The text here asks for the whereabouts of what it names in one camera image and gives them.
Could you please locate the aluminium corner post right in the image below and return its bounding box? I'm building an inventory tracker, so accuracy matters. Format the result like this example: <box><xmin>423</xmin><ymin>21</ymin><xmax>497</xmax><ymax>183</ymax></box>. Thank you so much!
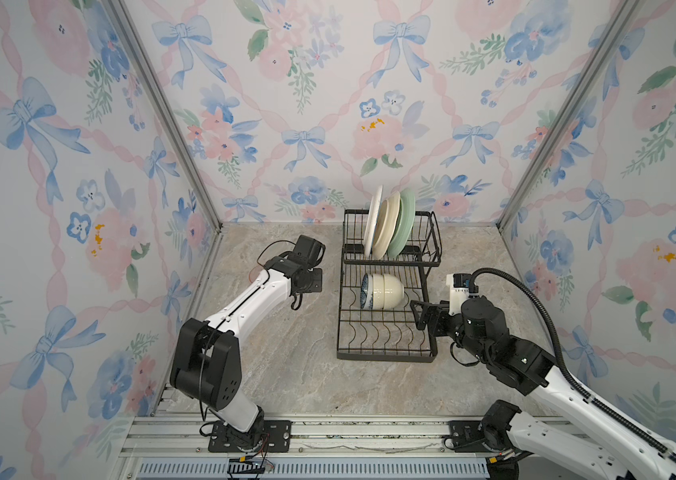
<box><xmin>496</xmin><ymin>0</ymin><xmax>644</xmax><ymax>233</ymax></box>

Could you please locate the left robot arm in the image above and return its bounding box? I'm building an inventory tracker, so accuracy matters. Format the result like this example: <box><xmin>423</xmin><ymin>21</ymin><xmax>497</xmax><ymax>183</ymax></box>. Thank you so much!
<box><xmin>169</xmin><ymin>235</ymin><xmax>325</xmax><ymax>452</ymax></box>

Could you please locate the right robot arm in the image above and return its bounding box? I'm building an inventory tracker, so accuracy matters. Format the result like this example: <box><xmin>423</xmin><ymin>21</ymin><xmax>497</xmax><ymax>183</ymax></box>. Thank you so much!
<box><xmin>411</xmin><ymin>296</ymin><xmax>676</xmax><ymax>479</ymax></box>

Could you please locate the aluminium corner post left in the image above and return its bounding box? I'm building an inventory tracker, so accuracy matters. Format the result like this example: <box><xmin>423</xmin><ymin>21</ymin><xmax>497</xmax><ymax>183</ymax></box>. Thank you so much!
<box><xmin>102</xmin><ymin>0</ymin><xmax>222</xmax><ymax>233</ymax></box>

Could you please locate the aluminium corner post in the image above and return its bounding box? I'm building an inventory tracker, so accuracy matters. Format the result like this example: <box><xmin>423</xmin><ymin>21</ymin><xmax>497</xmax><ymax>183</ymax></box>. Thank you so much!
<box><xmin>102</xmin><ymin>0</ymin><xmax>222</xmax><ymax>233</ymax></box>
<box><xmin>496</xmin><ymin>0</ymin><xmax>644</xmax><ymax>233</ymax></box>

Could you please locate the blue floral bowl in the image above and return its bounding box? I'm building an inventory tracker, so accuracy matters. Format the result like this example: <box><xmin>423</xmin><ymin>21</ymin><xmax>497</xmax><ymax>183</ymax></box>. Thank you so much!
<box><xmin>360</xmin><ymin>273</ymin><xmax>375</xmax><ymax>310</ymax></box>

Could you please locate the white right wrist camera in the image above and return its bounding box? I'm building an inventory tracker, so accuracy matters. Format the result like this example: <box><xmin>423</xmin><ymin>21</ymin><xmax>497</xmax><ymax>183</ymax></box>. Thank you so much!
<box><xmin>446</xmin><ymin>273</ymin><xmax>473</xmax><ymax>316</ymax></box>

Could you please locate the black corrugated cable conduit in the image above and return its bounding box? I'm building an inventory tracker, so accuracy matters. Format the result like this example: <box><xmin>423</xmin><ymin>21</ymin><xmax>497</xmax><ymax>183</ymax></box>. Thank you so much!
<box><xmin>469</xmin><ymin>267</ymin><xmax>676</xmax><ymax>480</ymax></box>

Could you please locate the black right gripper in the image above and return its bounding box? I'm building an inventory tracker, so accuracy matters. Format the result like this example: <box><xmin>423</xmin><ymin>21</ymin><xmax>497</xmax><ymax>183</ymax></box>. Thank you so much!
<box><xmin>410</xmin><ymin>299</ymin><xmax>491</xmax><ymax>369</ymax></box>

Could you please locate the cream plate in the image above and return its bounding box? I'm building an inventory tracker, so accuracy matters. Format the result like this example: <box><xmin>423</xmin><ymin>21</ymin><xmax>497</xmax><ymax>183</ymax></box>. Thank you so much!
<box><xmin>371</xmin><ymin>192</ymin><xmax>401</xmax><ymax>260</ymax></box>

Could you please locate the white plate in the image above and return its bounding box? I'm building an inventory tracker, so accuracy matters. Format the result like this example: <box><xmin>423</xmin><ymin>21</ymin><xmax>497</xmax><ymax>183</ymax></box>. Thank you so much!
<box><xmin>363</xmin><ymin>186</ymin><xmax>383</xmax><ymax>258</ymax></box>

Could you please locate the green plate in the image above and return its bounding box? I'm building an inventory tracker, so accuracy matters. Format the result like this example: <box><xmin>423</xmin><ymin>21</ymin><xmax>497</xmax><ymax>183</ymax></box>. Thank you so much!
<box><xmin>387</xmin><ymin>188</ymin><xmax>416</xmax><ymax>259</ymax></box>

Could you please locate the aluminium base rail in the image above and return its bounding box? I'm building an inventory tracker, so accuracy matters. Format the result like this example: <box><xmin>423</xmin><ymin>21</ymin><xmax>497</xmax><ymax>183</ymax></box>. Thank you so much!
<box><xmin>115</xmin><ymin>413</ymin><xmax>621</xmax><ymax>480</ymax></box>

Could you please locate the black wire dish rack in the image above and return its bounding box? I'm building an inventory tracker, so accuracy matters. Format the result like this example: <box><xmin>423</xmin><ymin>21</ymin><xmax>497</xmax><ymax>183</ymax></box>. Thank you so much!
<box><xmin>336</xmin><ymin>209</ymin><xmax>442</xmax><ymax>363</ymax></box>

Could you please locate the cream ribbed bowl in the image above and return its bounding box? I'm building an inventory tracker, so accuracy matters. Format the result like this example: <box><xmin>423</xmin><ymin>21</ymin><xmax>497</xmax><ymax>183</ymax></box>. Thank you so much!
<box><xmin>369</xmin><ymin>273</ymin><xmax>405</xmax><ymax>310</ymax></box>

